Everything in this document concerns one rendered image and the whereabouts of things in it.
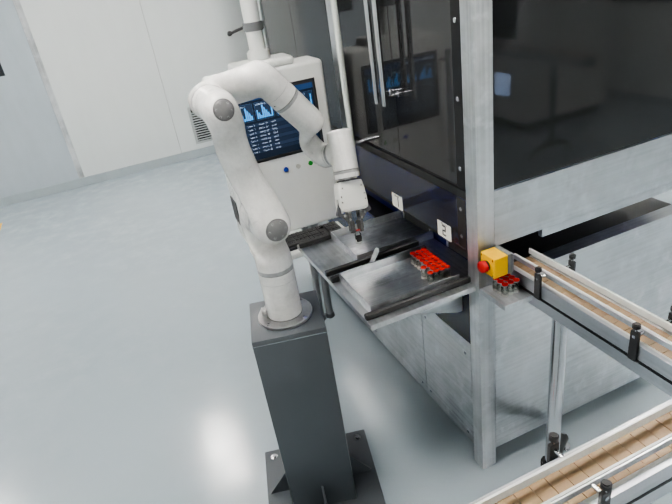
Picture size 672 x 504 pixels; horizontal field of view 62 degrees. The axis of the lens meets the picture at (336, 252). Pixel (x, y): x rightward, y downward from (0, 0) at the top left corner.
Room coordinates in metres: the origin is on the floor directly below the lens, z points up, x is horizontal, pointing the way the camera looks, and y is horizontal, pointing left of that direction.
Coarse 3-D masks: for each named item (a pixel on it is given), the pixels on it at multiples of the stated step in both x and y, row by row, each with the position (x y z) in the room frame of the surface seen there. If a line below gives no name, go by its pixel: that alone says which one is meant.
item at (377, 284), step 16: (400, 256) 1.83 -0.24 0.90; (352, 272) 1.76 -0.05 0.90; (368, 272) 1.78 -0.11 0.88; (384, 272) 1.76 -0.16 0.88; (400, 272) 1.74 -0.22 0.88; (416, 272) 1.73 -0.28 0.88; (352, 288) 1.64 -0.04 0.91; (368, 288) 1.67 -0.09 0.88; (384, 288) 1.65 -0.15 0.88; (400, 288) 1.64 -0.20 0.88; (416, 288) 1.62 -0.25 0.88; (368, 304) 1.52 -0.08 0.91; (384, 304) 1.52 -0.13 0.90
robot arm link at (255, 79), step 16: (256, 64) 1.63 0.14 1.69; (208, 80) 1.66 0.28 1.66; (224, 80) 1.63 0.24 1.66; (240, 80) 1.61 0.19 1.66; (256, 80) 1.60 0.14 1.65; (272, 80) 1.62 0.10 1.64; (192, 96) 1.60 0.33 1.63; (240, 96) 1.63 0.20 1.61; (256, 96) 1.62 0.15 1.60; (272, 96) 1.62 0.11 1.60; (288, 96) 1.63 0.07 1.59
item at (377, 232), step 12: (384, 216) 2.19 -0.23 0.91; (396, 216) 2.21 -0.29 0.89; (348, 228) 2.13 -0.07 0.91; (372, 228) 2.14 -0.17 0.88; (384, 228) 2.13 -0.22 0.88; (396, 228) 2.11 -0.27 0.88; (408, 228) 2.09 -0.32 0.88; (336, 240) 2.05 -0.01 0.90; (348, 240) 2.07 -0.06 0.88; (372, 240) 2.03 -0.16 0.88; (384, 240) 2.02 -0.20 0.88; (396, 240) 2.00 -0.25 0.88; (408, 240) 1.94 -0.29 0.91; (420, 240) 1.95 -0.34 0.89; (348, 252) 1.94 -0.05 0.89; (360, 252) 1.95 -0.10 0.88; (372, 252) 1.88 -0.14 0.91
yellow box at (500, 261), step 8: (496, 248) 1.55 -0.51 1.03; (504, 248) 1.54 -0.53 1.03; (488, 256) 1.51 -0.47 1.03; (496, 256) 1.50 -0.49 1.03; (504, 256) 1.49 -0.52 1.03; (512, 256) 1.50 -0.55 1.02; (488, 264) 1.50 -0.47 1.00; (496, 264) 1.48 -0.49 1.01; (504, 264) 1.49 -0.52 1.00; (512, 264) 1.50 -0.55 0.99; (488, 272) 1.51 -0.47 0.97; (496, 272) 1.48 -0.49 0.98; (504, 272) 1.49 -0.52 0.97
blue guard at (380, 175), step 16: (368, 160) 2.29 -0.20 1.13; (384, 160) 2.15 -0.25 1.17; (368, 176) 2.31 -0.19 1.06; (384, 176) 2.16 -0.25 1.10; (400, 176) 2.03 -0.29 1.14; (416, 176) 1.91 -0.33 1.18; (384, 192) 2.18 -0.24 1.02; (400, 192) 2.04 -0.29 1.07; (416, 192) 1.92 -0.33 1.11; (432, 192) 1.81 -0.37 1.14; (448, 192) 1.72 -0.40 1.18; (416, 208) 1.93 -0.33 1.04; (432, 208) 1.82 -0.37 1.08; (448, 208) 1.72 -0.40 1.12; (432, 224) 1.83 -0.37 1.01; (448, 224) 1.73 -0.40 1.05
